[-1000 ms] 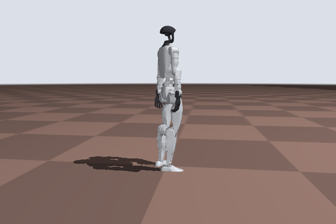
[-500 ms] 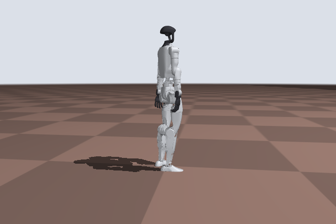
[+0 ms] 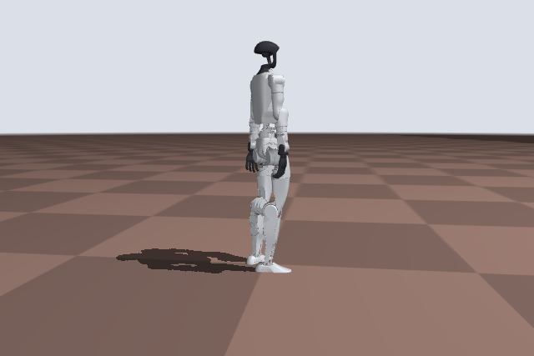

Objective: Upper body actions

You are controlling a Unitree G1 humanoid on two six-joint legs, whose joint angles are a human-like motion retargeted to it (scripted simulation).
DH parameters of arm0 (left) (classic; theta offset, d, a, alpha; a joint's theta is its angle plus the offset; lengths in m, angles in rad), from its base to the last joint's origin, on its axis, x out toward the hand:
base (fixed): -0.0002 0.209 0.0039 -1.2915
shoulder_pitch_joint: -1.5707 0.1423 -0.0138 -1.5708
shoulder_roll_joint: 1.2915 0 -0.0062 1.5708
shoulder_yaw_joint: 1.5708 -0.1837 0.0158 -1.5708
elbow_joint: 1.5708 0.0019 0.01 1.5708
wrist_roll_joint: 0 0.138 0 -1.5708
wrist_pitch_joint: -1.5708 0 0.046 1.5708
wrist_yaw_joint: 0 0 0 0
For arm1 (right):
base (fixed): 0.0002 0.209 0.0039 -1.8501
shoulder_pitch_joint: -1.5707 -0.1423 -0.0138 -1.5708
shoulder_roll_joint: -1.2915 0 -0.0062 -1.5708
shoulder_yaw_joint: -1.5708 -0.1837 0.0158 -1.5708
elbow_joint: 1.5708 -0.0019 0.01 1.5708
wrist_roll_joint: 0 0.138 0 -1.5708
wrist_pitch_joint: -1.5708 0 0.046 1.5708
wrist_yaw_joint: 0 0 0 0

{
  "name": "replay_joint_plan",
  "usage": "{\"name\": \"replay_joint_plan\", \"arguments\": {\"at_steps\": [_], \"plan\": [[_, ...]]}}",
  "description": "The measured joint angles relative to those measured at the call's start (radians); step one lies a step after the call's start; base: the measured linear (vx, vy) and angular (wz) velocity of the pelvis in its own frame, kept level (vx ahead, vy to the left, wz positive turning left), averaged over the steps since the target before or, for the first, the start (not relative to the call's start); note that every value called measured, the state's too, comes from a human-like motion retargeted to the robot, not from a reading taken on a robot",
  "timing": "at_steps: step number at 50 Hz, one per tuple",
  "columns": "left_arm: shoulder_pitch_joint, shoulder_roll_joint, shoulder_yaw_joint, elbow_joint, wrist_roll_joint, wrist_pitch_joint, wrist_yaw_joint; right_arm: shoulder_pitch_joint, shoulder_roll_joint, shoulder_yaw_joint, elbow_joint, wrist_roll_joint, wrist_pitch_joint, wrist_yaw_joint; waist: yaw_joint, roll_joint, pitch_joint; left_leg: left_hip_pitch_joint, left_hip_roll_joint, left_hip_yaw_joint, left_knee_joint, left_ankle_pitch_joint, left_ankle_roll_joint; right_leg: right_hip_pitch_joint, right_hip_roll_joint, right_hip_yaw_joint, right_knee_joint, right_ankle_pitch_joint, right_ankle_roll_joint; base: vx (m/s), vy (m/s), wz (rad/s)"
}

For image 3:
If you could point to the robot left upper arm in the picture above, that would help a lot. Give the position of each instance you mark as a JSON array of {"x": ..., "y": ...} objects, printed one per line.
[{"x": 251, "y": 110}]

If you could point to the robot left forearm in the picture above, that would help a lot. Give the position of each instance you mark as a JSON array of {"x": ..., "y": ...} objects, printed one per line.
[{"x": 254, "y": 131}]

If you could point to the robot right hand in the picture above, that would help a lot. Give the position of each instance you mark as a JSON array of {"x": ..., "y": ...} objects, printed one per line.
[{"x": 282, "y": 162}]

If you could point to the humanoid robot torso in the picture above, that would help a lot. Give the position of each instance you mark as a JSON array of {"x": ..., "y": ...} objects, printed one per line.
[{"x": 263, "y": 112}]

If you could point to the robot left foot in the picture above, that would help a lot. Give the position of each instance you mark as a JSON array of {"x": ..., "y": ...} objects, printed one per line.
[{"x": 253, "y": 260}]

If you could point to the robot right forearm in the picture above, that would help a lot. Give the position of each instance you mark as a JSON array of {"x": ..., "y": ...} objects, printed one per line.
[{"x": 281, "y": 129}]

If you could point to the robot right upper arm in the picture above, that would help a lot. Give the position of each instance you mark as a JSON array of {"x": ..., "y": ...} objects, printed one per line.
[{"x": 276, "y": 83}]

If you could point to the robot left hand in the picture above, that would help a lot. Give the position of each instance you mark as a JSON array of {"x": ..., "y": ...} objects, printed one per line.
[{"x": 250, "y": 160}]

